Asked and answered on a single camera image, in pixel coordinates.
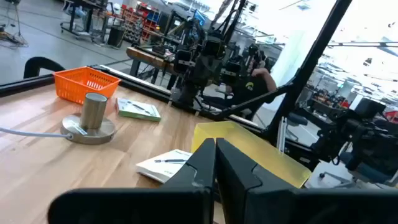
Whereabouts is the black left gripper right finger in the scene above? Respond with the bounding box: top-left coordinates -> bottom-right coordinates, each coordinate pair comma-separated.
215,138 -> 398,224

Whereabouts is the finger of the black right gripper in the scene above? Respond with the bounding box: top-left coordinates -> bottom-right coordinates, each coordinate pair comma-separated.
207,58 -> 243,91
173,49 -> 208,91

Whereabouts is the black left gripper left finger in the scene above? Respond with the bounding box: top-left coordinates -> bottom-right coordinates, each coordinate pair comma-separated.
47,138 -> 216,224

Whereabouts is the white stylus box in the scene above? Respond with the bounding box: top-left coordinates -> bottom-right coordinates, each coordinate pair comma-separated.
135,149 -> 193,185

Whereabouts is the green-edged stylus box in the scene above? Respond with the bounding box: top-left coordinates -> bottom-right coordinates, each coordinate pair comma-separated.
115,97 -> 162,123

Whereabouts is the yellow translucent bin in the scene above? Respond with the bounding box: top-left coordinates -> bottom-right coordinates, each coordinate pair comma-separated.
190,120 -> 313,189

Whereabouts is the black trash bin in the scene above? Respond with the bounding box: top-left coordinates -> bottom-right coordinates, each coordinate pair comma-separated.
107,25 -> 126,49

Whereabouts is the person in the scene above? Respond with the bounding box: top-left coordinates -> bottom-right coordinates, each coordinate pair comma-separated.
229,67 -> 278,121

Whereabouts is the wooden workbench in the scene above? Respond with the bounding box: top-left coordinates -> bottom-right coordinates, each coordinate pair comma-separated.
125,45 -> 180,91

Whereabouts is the red parts shelf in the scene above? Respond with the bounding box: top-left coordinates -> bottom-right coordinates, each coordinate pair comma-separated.
119,2 -> 161,44

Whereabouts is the silver aluminium extrusion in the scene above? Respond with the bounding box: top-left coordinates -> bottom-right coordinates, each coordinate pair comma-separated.
275,116 -> 289,154

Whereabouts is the blue office chair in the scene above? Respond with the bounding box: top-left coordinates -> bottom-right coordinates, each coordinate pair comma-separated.
320,151 -> 398,189

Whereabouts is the brushed metal lamp base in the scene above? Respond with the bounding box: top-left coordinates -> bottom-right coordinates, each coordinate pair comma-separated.
59,92 -> 116,146

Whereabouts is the orange plastic basket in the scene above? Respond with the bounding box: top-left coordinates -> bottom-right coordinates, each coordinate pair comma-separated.
53,65 -> 122,105

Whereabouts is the black cart table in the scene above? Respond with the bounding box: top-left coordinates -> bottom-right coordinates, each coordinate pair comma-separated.
60,0 -> 108,43

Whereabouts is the black chair back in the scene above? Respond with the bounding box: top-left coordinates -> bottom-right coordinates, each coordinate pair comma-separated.
23,56 -> 66,79

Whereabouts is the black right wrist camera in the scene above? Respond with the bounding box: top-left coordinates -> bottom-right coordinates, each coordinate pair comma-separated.
201,35 -> 227,60

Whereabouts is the white lamp cable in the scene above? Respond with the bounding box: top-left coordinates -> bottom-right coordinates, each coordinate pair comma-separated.
0,126 -> 74,139

